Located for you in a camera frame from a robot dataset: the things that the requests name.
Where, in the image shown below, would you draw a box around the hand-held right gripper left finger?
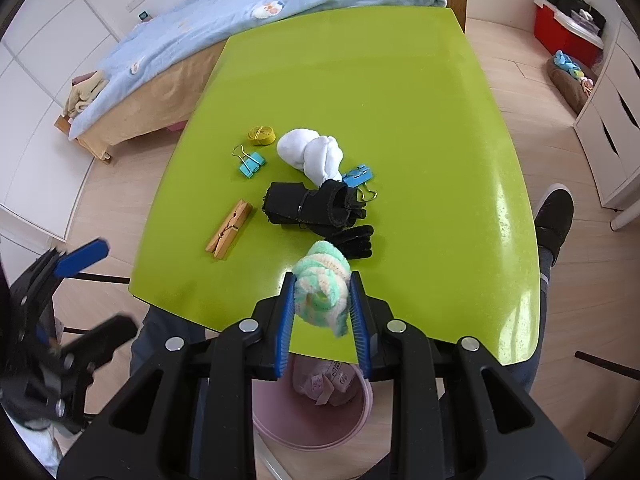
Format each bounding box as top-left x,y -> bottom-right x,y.
57,272 -> 296,480

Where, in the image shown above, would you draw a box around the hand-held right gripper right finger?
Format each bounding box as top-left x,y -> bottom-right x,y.
350,271 -> 586,480

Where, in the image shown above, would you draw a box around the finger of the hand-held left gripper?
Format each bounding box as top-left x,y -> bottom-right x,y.
10,239 -> 111,311
59,314 -> 138,377

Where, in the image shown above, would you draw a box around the green white fuzzy sock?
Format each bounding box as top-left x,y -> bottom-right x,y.
292,240 -> 351,338

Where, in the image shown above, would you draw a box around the black knit glove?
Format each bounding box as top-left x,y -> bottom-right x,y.
320,225 -> 375,261

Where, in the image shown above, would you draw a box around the pink trash bin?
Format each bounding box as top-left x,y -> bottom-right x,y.
251,352 -> 373,450

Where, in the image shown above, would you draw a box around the wooden clothespin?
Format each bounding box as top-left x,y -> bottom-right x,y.
205,199 -> 254,261

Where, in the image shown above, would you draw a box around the black gloves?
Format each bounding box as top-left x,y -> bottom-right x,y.
261,179 -> 368,236

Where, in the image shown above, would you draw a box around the blue binder clip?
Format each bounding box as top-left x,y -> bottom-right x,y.
341,164 -> 378,202
232,145 -> 267,179

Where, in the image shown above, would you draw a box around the person's left forearm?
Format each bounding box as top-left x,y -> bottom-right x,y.
10,420 -> 61,478

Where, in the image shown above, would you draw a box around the black table leg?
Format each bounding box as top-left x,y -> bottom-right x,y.
75,272 -> 131,283
575,350 -> 640,376

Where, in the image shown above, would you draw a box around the person's left leg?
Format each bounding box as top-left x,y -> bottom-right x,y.
130,307 -> 211,376

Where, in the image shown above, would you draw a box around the person's leg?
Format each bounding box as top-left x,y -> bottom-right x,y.
510,247 -> 551,391
130,307 -> 211,376

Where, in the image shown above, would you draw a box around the crumpled white paper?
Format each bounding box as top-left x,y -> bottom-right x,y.
295,357 -> 366,408

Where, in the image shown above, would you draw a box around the wooden bed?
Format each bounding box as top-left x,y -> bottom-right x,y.
55,0 -> 468,166

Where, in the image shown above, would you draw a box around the folded beige towel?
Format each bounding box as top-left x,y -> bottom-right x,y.
64,71 -> 108,121

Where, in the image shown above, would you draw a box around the person's right leg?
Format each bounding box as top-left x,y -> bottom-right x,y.
510,247 -> 551,391

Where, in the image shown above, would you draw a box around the white wardrobe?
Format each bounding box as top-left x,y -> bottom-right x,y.
0,0 -> 126,241

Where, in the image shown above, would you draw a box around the person's right black shoe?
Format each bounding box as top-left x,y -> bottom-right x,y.
532,184 -> 575,266

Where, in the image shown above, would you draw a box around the light blue printed blanket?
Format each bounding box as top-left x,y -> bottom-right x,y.
67,0 -> 448,141

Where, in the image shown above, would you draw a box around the white desk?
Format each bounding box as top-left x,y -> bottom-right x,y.
610,195 -> 640,233

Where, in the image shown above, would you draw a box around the brown pet bed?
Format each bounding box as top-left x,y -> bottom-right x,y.
545,55 -> 598,113

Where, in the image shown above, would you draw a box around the white drawer cabinet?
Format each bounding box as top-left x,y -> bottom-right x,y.
574,15 -> 640,211

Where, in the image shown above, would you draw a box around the blue pet toy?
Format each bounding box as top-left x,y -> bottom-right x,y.
554,50 -> 583,77

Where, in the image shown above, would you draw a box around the red storage box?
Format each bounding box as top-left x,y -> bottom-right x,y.
532,0 -> 603,68

